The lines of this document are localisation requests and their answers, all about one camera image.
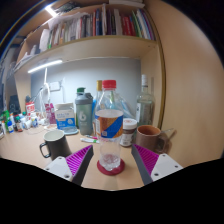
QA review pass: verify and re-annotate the brown mug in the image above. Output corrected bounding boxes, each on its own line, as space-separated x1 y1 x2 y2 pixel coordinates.
135 124 170 154

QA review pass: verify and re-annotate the group of small bottles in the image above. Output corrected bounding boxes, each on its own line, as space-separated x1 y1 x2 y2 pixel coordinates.
0 109 41 136

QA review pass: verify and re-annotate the black mug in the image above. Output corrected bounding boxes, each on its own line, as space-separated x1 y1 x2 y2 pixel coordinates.
39 129 73 161

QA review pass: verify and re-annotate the flat round red coaster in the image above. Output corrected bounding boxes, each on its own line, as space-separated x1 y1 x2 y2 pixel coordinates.
96 158 126 177

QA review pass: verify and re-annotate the wooden shelf unit with books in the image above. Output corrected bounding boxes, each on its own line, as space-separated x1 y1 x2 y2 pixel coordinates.
13 0 167 131

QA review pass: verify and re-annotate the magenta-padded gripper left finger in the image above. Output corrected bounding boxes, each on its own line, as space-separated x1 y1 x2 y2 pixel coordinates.
43 144 95 187

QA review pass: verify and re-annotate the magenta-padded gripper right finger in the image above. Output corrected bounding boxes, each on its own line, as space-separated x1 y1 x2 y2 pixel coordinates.
130 143 184 186

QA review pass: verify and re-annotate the clear glass liquor bottle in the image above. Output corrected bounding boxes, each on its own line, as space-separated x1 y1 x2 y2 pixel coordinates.
135 74 156 128

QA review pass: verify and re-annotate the yellow-capped bottle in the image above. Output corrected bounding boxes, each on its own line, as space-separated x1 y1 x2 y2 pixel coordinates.
91 79 104 116

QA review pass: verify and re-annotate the grey shaker bottle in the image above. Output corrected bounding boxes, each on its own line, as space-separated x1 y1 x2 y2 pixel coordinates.
74 87 94 136

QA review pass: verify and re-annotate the clear red-capped drink bottle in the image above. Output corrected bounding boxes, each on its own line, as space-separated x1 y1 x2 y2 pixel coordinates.
94 79 125 172

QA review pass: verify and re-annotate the under-shelf light bar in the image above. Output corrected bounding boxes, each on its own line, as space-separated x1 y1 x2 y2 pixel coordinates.
27 59 64 75

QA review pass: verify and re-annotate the white-lidded brown jar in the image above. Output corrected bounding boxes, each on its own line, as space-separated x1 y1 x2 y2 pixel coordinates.
119 118 138 148

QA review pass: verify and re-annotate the blue and white box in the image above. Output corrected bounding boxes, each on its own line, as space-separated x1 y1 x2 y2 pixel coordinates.
53 102 78 132

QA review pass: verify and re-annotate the pink packet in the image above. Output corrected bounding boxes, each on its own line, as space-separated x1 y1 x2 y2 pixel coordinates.
44 102 57 126

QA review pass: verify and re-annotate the white wall socket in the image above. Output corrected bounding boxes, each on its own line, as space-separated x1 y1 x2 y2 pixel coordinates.
48 81 61 92

